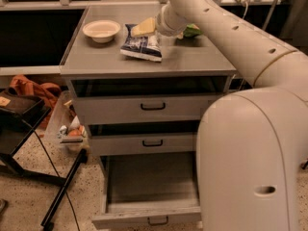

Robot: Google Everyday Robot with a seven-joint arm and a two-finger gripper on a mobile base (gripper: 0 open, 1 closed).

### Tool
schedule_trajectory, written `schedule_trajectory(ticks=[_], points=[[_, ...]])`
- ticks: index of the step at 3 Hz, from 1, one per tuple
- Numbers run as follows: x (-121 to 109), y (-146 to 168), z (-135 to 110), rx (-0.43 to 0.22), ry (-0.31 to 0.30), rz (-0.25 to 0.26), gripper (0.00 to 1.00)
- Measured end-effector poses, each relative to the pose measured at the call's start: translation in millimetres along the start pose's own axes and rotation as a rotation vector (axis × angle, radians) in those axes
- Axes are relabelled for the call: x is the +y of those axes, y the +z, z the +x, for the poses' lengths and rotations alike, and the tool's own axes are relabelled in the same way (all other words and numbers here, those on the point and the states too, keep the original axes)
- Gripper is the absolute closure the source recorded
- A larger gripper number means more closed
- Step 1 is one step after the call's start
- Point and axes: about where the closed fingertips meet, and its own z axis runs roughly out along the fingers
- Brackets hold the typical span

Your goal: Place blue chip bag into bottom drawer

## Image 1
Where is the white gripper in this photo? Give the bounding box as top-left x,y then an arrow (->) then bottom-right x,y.
131,4 -> 188,37

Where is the blue chip bag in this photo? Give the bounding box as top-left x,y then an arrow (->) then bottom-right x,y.
120,24 -> 162,63

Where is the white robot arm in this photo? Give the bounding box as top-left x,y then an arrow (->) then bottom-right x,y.
137,0 -> 308,231

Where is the green chip bag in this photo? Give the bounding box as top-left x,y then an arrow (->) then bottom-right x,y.
177,24 -> 202,39

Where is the grey drawer cabinet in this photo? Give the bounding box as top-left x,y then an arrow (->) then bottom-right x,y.
59,2 -> 240,178

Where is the grey top drawer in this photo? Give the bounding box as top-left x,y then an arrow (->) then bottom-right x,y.
72,76 -> 228,125

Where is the grey drawer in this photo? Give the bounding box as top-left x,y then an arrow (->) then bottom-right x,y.
72,76 -> 228,125
92,152 -> 201,229
90,120 -> 199,156

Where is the grey middle drawer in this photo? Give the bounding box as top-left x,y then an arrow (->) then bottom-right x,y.
90,120 -> 199,156

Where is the grey bottom drawer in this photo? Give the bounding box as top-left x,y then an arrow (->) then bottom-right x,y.
92,152 -> 201,229

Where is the orange jacket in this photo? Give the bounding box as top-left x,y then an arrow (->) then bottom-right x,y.
10,75 -> 62,129

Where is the clear plastic bin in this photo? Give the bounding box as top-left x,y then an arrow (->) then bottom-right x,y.
44,90 -> 89,151

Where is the metal pole stand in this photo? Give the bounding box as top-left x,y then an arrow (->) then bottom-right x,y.
262,0 -> 278,31

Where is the black side table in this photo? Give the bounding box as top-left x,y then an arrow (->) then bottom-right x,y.
0,90 -> 88,231

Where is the black floor cable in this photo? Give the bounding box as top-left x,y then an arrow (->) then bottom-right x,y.
22,118 -> 81,231

